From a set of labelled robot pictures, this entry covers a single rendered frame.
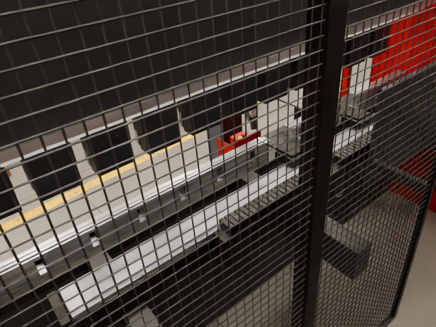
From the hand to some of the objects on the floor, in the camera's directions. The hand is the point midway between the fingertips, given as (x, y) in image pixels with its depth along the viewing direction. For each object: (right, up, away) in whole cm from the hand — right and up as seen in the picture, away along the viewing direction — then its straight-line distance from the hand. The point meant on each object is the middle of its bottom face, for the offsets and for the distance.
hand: (253, 125), depth 210 cm
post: (+12, -140, -48) cm, 149 cm away
